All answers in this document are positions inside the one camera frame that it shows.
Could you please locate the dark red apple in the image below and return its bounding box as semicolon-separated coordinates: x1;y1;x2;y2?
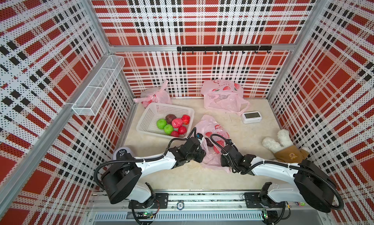
165;114;176;124
205;138;214;147

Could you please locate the pink plastic bag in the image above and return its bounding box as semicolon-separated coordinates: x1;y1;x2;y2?
133;80;172;108
201;79;250;116
195;115;230;173

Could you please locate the pink red apple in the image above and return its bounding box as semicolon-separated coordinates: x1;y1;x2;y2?
171;118;184;128

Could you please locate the green apple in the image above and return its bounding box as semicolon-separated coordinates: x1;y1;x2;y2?
156;119;167;130
163;124;174;135

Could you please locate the white plastic basket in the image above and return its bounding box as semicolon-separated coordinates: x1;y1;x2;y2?
136;103;195;139

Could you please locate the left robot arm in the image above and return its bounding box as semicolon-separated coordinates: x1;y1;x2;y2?
93;133;206;208

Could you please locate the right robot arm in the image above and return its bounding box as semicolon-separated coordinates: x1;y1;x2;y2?
219;145;344;213

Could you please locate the white digital clock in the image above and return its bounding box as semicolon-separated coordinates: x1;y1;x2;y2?
241;111;262;124

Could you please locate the white plush teddy bear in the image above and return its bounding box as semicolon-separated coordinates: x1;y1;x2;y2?
262;129;310;163

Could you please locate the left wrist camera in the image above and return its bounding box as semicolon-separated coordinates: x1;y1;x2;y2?
196;133;204;141

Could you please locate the white wire wall shelf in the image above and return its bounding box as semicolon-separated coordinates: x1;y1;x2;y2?
72;55;125;116

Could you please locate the black hook rail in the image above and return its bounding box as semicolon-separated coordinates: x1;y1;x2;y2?
176;45;273;53

